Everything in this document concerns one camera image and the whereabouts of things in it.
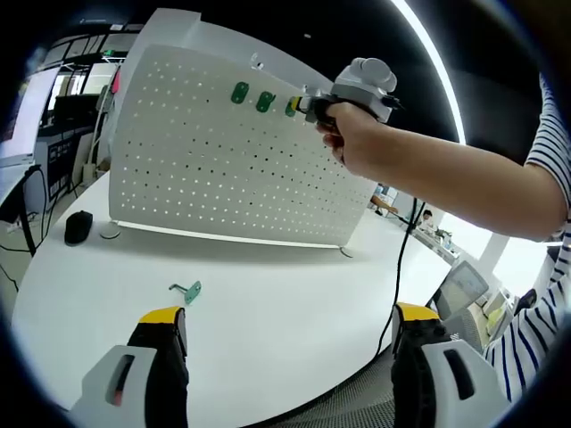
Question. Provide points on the person's right hand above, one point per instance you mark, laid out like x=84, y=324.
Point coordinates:
x=357, y=138

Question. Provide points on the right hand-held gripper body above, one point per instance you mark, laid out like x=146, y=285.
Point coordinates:
x=363, y=87

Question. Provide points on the ceiling light strip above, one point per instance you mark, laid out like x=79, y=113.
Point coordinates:
x=439, y=53

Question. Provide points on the pale yellow cloth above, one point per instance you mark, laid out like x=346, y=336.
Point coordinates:
x=496, y=320

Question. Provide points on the white perforated mounting plate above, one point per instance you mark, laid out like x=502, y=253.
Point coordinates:
x=223, y=178

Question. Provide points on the black computer mouse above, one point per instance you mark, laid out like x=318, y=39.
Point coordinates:
x=78, y=227

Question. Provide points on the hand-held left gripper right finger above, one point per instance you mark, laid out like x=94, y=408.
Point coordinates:
x=410, y=370

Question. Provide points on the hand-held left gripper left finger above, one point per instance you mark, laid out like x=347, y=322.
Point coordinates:
x=156, y=356

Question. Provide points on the pink paper tag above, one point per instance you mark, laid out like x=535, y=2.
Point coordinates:
x=117, y=84

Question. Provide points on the white upright stand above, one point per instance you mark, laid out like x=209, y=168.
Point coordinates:
x=101, y=116

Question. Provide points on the large bright display screen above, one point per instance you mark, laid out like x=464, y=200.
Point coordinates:
x=31, y=107

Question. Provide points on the round grey plate foot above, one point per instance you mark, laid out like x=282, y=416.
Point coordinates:
x=347, y=252
x=109, y=232

